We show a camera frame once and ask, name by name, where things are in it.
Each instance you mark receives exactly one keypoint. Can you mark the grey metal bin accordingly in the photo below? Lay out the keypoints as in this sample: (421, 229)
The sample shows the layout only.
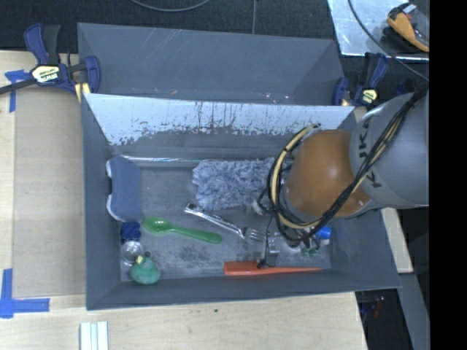
(204, 64)

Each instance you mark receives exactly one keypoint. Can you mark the green rubber duck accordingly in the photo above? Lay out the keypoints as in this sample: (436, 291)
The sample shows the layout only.
(145, 272)

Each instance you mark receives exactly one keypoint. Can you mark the silver metal fork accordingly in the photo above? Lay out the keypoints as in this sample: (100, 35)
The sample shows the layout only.
(219, 220)

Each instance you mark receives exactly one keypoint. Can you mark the orange flat wedge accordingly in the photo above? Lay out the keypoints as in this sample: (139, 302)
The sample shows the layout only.
(248, 268)

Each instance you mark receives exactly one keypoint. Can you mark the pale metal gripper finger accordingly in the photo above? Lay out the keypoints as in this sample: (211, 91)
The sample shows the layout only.
(267, 257)
(274, 258)

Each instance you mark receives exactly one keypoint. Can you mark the small blue toy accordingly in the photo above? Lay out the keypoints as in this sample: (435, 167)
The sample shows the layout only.
(130, 231)

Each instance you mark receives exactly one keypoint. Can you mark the blue and white fluffy cloth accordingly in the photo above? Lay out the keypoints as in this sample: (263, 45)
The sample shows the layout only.
(230, 184)

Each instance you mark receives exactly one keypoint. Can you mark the green plastic spoon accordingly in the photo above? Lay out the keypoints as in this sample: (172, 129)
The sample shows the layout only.
(182, 230)

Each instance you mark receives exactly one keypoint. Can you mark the blue and white sponge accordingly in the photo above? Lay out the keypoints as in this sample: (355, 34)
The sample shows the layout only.
(126, 190)

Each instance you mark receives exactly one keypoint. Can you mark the clear glass cup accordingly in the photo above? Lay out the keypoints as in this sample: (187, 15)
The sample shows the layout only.
(131, 251)

